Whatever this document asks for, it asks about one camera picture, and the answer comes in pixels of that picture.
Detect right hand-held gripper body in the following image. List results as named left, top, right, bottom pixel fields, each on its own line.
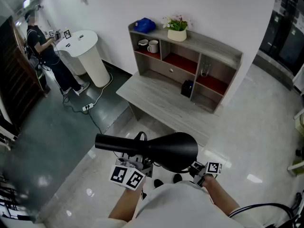
left=189, top=161, right=223, bottom=187

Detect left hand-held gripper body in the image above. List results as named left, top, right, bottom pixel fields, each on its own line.
left=109, top=152, right=154, bottom=190

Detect person's left forearm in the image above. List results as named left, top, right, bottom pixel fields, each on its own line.
left=108, top=186, right=145, bottom=222

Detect person's right forearm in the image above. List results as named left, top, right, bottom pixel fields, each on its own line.
left=204, top=174, right=241, bottom=217

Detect grey wooden shelf desk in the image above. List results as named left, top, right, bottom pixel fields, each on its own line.
left=115, top=20, right=244, bottom=148

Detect grey wooden drawer with knob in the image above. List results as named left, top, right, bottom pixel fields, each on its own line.
left=145, top=56, right=197, bottom=83

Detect person's white shirt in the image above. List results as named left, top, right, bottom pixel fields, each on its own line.
left=95, top=181, right=304, bottom=228

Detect small black box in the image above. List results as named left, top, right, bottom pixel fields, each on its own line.
left=180, top=79, right=194, bottom=98

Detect clear glass cup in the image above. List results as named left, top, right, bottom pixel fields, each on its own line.
left=200, top=60, right=212, bottom=77

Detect black white striped object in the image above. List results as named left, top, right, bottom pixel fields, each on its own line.
left=0, top=174, right=36, bottom=228

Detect white round table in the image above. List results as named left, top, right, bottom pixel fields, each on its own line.
left=56, top=29, right=112, bottom=88

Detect white mug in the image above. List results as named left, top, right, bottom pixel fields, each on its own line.
left=147, top=40, right=160, bottom=54

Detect pink flowers in white pot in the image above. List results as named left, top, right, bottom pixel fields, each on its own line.
left=161, top=14, right=192, bottom=42

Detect dark wooden cabinet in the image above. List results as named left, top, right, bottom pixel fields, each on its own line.
left=0, top=15, right=50, bottom=128

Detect blue cloth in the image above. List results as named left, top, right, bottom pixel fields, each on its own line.
left=133, top=17, right=157, bottom=34

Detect black glass door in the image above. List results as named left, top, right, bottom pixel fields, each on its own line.
left=258, top=0, right=304, bottom=77

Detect black floor cable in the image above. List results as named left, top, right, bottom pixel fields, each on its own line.
left=62, top=89, right=112, bottom=134

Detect black cable bundle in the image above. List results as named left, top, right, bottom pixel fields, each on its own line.
left=229, top=202, right=304, bottom=228

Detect white power cable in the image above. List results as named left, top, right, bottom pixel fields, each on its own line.
left=91, top=72, right=113, bottom=106

